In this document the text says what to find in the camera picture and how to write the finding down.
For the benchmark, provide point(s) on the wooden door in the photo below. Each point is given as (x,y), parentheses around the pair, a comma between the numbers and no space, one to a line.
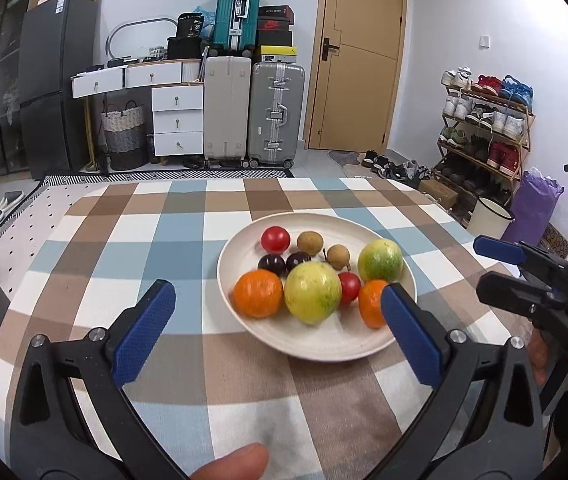
(353,60)

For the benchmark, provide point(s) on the white desk with drawers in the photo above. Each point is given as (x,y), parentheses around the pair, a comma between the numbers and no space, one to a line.
(176,115)

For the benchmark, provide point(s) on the grey woven basket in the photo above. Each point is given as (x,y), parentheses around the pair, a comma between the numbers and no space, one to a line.
(124,135)

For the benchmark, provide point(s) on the oval metal hoop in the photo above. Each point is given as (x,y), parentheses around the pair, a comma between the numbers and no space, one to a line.
(114,32)

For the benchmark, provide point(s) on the teal suitcase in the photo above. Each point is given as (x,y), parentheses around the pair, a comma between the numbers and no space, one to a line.
(236,10)

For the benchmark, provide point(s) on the silver suitcase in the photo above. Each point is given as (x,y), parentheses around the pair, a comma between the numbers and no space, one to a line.
(276,110)

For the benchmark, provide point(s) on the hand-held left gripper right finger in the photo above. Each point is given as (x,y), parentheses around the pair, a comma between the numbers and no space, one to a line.
(411,335)

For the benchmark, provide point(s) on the purple plastic bag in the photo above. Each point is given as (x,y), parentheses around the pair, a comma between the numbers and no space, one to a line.
(533,205)

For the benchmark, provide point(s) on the pile of shoes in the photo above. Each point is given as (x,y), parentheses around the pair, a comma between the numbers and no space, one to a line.
(393,167)

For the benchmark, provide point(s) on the brown longan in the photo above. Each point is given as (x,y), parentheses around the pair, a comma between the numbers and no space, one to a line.
(310,242)
(338,257)

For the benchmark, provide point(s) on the person's left hand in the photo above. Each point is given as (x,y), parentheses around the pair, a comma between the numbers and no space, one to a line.
(234,465)

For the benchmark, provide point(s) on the small white basket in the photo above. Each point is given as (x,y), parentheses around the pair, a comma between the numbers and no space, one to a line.
(156,53)

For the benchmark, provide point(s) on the grey doormat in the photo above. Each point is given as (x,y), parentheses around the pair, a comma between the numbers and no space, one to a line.
(343,157)

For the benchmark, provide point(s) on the red black shoe box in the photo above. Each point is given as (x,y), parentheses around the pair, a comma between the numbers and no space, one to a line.
(275,24)

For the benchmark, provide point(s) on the dark purple plum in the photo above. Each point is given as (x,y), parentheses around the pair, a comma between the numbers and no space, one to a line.
(270,264)
(298,260)

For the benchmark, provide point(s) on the dark grey fridge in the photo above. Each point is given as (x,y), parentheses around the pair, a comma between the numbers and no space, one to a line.
(54,85)

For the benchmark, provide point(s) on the rows of sneakers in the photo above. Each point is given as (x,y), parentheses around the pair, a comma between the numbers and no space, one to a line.
(488,120)

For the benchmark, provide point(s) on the checked tablecloth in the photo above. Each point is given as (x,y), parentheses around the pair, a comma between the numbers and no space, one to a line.
(164,220)

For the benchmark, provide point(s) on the cream round plate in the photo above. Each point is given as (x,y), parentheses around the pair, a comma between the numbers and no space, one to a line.
(324,345)

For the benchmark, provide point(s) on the plain black shoe box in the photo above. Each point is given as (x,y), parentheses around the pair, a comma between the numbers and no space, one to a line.
(274,38)

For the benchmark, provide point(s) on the red cherry tomato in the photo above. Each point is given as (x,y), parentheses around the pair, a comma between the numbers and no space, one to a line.
(349,287)
(275,239)

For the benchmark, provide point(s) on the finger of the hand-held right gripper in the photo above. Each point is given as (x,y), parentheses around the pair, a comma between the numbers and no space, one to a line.
(498,250)
(508,292)

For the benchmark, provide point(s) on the brown cardboard box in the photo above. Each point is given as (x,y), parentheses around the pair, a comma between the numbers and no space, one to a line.
(436,191)

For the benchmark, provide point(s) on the yellow round fruit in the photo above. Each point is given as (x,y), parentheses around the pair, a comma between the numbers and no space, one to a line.
(312,292)

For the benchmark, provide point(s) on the black white striped rug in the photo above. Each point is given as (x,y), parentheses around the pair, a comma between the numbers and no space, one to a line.
(164,175)

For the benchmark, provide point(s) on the orange mandarin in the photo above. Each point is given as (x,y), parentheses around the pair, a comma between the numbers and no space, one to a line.
(259,293)
(371,305)

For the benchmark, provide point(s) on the white enamel bucket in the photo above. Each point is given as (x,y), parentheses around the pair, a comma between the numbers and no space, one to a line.
(488,220)

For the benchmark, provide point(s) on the wooden shoe rack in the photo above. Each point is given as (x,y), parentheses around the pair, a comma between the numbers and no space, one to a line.
(526,135)

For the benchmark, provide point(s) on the yellow shoe box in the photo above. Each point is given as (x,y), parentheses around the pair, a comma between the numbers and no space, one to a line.
(279,54)

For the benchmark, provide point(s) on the blue plastic bag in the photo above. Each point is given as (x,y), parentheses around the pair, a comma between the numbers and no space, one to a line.
(206,17)

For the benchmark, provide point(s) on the beige suitcase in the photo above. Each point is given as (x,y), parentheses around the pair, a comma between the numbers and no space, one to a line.
(226,110)

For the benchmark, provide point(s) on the black storage box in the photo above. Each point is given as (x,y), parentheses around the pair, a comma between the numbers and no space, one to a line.
(183,47)

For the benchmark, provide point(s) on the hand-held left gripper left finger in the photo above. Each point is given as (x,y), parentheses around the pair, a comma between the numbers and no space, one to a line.
(144,330)

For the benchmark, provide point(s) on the green round fruit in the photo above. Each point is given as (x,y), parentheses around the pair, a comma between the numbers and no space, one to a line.
(380,260)

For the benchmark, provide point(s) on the person's right hand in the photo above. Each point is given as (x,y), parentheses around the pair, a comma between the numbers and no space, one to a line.
(537,355)

